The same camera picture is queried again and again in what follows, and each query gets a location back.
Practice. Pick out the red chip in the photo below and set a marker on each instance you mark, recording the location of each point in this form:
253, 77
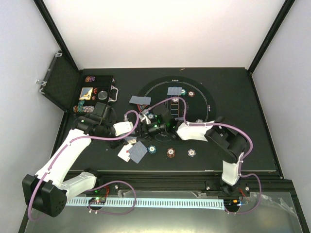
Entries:
191, 94

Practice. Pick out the round black poker mat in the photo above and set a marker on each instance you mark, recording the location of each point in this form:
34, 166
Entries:
201, 106

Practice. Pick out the red-brown poker chip stack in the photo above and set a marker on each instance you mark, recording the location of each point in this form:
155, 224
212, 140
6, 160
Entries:
170, 152

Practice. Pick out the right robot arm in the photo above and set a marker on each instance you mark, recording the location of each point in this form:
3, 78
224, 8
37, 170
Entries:
231, 143

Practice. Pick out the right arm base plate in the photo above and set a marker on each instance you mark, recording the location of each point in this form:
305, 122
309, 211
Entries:
221, 189

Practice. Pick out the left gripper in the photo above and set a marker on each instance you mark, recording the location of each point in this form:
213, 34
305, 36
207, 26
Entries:
114, 143

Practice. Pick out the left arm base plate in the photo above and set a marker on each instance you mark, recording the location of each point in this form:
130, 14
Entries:
104, 189

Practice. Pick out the teal poker chip stack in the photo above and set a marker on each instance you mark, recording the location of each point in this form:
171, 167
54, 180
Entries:
152, 149

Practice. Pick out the light blue slotted strip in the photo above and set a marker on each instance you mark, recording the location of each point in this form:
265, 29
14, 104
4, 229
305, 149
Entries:
148, 203

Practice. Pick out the clear dealer button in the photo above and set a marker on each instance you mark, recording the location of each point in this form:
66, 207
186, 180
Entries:
102, 95

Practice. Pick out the face-down card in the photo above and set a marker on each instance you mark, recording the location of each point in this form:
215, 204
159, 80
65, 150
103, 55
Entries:
137, 152

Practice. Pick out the face-up ace card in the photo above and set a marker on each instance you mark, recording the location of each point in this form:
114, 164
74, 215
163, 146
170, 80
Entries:
124, 154

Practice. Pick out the deck of playing cards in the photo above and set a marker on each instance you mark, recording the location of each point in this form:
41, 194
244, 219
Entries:
131, 140

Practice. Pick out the purple chips in case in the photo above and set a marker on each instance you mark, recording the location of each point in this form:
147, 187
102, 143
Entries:
90, 79

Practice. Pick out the chips row in case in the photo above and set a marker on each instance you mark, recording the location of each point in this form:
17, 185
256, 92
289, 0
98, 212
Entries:
81, 108

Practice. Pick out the red triangular all-in button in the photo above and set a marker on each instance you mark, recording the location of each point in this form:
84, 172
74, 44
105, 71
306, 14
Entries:
141, 107

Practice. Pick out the black poker chip case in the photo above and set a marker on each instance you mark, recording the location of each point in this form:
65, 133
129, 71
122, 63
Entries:
62, 85

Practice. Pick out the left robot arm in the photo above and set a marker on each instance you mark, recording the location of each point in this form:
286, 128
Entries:
47, 191

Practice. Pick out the card box in case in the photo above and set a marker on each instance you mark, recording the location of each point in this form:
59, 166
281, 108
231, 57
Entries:
86, 93

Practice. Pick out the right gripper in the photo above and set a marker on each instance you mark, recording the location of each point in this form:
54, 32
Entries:
145, 130

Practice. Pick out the purple poker chip stack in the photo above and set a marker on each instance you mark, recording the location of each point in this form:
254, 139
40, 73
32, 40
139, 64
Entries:
191, 152

